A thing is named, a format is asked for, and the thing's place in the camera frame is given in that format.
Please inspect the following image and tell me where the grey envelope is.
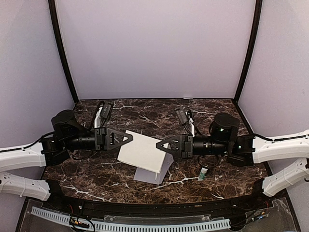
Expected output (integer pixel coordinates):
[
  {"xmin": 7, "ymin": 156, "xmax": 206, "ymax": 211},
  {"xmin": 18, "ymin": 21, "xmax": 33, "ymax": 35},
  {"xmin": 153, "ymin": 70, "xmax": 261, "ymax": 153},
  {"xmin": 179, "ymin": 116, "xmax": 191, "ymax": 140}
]
[{"xmin": 134, "ymin": 154, "xmax": 174, "ymax": 186}]

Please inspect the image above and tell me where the black frame post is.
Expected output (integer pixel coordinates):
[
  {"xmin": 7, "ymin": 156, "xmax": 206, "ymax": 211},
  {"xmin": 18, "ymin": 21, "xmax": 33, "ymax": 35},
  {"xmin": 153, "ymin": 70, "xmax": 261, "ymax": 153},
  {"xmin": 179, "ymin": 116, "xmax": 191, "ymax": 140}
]
[
  {"xmin": 233, "ymin": 0, "xmax": 263, "ymax": 104},
  {"xmin": 48, "ymin": 0, "xmax": 79, "ymax": 104}
]

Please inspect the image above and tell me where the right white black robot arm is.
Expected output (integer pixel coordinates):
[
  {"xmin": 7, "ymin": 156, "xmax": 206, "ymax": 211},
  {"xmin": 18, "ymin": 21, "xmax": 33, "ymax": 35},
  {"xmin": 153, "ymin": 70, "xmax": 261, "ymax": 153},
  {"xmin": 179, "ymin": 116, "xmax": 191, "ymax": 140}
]
[{"xmin": 156, "ymin": 113, "xmax": 309, "ymax": 210}]

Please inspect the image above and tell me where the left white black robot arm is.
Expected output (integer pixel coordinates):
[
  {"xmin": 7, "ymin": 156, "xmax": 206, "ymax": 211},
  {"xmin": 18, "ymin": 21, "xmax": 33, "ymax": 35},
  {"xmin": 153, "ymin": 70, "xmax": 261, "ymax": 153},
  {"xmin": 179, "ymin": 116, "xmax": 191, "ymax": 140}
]
[{"xmin": 0, "ymin": 110, "xmax": 133, "ymax": 211}]

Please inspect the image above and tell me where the black front rail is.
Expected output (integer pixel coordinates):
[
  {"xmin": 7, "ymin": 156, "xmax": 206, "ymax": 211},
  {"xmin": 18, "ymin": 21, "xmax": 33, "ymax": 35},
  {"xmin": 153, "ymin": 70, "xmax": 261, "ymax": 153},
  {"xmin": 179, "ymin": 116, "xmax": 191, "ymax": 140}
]
[{"xmin": 26, "ymin": 178, "xmax": 288, "ymax": 218}]

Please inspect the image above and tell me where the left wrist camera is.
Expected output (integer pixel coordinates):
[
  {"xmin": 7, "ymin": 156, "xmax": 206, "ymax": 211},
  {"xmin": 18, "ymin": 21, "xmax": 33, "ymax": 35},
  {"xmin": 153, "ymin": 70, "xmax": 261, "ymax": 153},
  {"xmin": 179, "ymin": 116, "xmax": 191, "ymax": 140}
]
[{"xmin": 93, "ymin": 101, "xmax": 113, "ymax": 128}]

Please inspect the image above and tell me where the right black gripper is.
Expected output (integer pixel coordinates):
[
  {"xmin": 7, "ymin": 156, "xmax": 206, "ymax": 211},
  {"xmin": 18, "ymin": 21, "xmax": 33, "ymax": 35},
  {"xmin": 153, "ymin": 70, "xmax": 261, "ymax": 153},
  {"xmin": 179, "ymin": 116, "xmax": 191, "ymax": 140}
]
[{"xmin": 156, "ymin": 134, "xmax": 229, "ymax": 160}]

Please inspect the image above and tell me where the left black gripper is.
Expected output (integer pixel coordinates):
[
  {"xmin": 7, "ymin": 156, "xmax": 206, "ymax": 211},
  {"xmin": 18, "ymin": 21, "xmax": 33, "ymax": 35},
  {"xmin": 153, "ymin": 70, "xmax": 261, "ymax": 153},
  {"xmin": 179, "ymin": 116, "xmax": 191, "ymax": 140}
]
[{"xmin": 64, "ymin": 127, "xmax": 133, "ymax": 152}]

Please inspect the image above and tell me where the small circuit board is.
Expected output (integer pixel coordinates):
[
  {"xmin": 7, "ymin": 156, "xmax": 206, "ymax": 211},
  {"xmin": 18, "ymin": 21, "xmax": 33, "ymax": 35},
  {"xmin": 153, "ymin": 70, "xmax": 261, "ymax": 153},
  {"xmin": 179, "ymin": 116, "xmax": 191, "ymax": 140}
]
[{"xmin": 69, "ymin": 217, "xmax": 90, "ymax": 229}]

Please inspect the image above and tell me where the right black frame post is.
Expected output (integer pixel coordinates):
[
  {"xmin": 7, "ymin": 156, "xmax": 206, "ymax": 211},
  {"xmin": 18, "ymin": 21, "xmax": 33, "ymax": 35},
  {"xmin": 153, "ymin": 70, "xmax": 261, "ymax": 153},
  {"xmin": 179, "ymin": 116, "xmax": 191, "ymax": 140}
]
[{"xmin": 233, "ymin": 0, "xmax": 263, "ymax": 104}]

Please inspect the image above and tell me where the green glue stick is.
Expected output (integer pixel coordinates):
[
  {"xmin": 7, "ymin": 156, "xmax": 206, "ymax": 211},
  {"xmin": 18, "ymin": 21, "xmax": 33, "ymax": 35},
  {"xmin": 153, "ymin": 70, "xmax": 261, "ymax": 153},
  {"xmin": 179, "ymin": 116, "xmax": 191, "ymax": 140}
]
[{"xmin": 198, "ymin": 168, "xmax": 208, "ymax": 181}]

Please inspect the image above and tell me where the left black frame post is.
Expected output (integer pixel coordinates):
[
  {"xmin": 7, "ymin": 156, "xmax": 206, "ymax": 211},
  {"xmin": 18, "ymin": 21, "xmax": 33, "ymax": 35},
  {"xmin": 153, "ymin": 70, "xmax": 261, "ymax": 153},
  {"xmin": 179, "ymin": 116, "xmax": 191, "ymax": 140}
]
[{"xmin": 48, "ymin": 0, "xmax": 79, "ymax": 104}]

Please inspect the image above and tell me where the white slotted cable duct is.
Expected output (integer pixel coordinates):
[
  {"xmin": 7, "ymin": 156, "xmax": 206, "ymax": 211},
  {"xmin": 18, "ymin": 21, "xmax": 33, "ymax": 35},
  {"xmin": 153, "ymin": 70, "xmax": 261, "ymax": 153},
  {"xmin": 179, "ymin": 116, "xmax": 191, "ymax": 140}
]
[{"xmin": 31, "ymin": 207, "xmax": 230, "ymax": 232}]

